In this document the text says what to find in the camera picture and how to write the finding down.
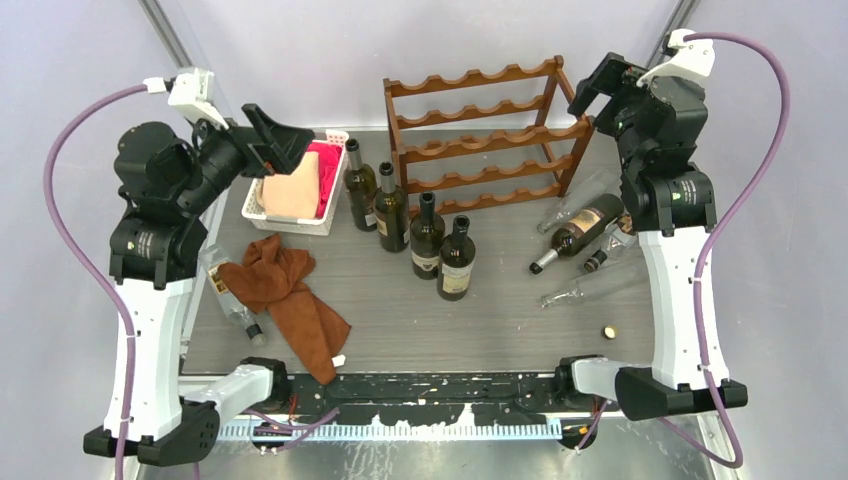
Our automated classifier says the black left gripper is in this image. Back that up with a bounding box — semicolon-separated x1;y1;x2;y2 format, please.
173;104;313;216

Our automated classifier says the dark bottle white label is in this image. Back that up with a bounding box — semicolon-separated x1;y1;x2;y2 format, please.
437;215;476;301

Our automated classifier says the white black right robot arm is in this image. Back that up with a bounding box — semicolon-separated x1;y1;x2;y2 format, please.
554;52;748;421

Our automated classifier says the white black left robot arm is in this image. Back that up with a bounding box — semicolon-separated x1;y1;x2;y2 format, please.
83;104;315;467

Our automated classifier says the green bottle far left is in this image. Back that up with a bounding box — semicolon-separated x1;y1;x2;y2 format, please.
344;138;377;232

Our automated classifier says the clear lying bottle upper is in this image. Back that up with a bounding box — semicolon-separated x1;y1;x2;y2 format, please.
537;169;618;234

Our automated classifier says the clear lying bottle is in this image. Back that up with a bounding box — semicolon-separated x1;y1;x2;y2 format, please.
537;169;618;234
540;261;648;308

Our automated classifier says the clear bottle under towel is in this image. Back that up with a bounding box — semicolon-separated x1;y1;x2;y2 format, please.
199;244;267;347

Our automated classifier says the clear bottle brown label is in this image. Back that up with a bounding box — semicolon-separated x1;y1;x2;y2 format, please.
583;214;637;273

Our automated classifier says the brown wooden wine rack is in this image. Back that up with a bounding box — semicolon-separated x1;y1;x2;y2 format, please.
383;55;595;214

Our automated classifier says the dark lying wine bottle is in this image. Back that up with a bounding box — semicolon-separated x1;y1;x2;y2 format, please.
528;193;624;275

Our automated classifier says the clear lying bottle lower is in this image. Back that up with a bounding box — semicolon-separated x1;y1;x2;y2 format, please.
540;261;648;308

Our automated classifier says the pink folded cloth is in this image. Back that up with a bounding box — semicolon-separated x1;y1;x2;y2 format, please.
308;141;342;219

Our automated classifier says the peach folded cloth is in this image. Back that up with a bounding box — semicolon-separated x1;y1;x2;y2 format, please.
257;151;320;219

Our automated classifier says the white plastic basket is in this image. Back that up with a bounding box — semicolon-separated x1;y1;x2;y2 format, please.
241;129;350;236

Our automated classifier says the brown towel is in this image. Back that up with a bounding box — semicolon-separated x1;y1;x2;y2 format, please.
218;234;351;385

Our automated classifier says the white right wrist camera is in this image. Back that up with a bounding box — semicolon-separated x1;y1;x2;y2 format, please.
636;28;715;87

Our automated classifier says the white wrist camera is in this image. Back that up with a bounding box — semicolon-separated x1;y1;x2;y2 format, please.
636;28;715;87
143;67;230;130

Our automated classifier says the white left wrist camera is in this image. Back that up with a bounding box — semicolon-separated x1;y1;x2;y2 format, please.
143;67;230;130

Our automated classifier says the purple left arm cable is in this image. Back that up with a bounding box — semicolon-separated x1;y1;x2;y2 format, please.
43;83;148;480

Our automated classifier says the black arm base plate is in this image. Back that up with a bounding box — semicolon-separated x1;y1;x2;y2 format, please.
252;371;602;427

